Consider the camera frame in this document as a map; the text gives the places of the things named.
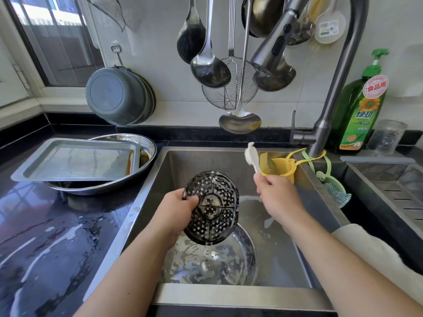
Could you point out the person's right hand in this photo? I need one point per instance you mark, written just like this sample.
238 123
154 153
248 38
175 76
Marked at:
281 198

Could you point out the person's left hand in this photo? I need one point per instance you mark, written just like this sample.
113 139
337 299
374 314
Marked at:
170 214

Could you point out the black round steamer rack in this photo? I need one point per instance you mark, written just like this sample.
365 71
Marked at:
215 208

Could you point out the white cleaning brush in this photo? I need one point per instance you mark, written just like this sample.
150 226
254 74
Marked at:
251 156

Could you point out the round steel pan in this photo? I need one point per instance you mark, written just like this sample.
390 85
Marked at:
218 260

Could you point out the person's left forearm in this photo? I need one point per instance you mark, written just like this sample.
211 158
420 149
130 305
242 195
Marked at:
125 284

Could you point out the person's right forearm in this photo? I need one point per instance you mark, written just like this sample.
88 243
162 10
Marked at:
357 270

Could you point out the yellow hanging sink cup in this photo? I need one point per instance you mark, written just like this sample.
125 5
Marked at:
277 165

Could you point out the stainless steel sink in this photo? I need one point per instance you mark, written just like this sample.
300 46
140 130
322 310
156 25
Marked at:
304 247

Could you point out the green hanging sponge holder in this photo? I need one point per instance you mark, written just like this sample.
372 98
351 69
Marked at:
335 188

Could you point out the round steel basin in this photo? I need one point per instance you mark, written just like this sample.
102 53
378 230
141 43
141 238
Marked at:
148 150

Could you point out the rectangular steel tray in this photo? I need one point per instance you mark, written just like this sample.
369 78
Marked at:
73 160

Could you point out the green dish soap bottle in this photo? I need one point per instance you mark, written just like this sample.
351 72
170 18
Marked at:
360 112

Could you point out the dark green hanging basin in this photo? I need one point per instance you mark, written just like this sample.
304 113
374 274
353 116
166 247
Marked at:
151 99

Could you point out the white dish rag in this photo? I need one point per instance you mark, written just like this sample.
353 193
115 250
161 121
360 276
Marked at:
383 257

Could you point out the clear plastic cup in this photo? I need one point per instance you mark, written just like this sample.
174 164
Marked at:
387 137

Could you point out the grey hanging basin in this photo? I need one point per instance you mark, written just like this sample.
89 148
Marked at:
116 97

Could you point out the steel soup ladle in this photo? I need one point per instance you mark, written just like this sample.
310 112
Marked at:
211 70

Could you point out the steel gooseneck faucet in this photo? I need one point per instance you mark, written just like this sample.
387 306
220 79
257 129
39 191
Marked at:
353 62

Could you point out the white dish brush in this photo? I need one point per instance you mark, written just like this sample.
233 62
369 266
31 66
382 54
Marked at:
330 27

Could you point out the hanging steel ladles and skimmer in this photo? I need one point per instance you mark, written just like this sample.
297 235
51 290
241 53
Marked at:
190 37

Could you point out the yellow dish brush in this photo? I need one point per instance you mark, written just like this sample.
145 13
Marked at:
317 6

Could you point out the white hanging cloth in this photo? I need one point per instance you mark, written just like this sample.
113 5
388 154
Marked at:
106 9

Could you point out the steel wall hook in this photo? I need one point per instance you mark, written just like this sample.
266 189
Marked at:
117 54

